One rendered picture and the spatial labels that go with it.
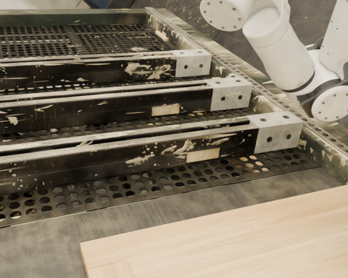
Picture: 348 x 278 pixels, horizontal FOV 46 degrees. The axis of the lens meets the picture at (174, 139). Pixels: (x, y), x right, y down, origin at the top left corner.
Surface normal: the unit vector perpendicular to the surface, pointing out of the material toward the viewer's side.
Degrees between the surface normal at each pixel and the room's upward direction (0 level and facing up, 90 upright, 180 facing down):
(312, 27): 0
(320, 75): 7
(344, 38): 55
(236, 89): 90
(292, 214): 51
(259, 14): 7
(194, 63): 90
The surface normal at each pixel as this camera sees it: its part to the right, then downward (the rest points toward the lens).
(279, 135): 0.38, 0.49
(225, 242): 0.08, -0.86
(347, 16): -0.84, 0.37
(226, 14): -0.39, 0.86
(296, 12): -0.66, -0.45
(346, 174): -0.92, 0.12
